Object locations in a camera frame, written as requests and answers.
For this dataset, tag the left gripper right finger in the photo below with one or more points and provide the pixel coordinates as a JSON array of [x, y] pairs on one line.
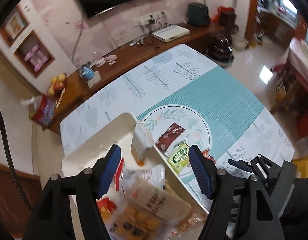
[[227, 192]]

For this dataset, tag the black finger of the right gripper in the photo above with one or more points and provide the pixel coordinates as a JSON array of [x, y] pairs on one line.
[[242, 165]]

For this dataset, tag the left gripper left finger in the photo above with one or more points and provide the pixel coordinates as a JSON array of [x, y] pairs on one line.
[[51, 216]]

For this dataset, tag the red white dark snack pack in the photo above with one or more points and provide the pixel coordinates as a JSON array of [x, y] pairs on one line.
[[108, 203]]

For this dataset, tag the cookie pack clear wrapper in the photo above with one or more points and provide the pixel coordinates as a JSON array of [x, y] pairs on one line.
[[134, 221]]

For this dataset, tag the beige soda cracker pack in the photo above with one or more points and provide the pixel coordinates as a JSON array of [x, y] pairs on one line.
[[166, 206]]

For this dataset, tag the orange white snack pack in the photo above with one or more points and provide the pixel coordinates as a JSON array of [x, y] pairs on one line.
[[141, 143]]

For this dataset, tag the teal striped table mat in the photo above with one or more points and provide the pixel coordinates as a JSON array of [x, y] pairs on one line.
[[228, 107]]

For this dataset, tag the small green snack packet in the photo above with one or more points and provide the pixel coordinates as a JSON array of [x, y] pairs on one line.
[[179, 157]]

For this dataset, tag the dark red floral packet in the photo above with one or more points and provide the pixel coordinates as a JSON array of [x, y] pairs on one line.
[[168, 137]]

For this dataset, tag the white plastic storage bin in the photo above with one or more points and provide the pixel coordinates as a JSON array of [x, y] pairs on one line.
[[118, 135]]

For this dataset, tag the red purple snack bag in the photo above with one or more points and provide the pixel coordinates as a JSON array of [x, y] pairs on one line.
[[41, 109]]

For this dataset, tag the black ceramic jar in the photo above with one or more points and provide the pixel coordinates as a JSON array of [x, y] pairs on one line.
[[220, 51]]

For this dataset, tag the wooden tv cabinet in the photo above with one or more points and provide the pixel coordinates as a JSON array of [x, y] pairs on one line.
[[128, 57]]

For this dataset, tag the fruit bowl with apples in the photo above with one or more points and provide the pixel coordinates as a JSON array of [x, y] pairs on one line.
[[58, 84]]

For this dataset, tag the blue teapot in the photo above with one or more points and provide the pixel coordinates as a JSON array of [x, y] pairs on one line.
[[86, 72]]

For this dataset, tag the white set-top box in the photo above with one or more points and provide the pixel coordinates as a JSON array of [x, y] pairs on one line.
[[170, 33]]

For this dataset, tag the dark green appliance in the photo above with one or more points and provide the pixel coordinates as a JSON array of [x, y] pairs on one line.
[[198, 15]]

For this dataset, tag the pink dumbbells pair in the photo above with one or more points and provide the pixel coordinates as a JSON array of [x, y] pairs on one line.
[[37, 58]]

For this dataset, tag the framed picture in niche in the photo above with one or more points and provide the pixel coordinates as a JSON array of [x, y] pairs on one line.
[[14, 26]]

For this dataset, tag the white wall power strip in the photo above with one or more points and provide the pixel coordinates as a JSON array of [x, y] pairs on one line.
[[156, 17]]

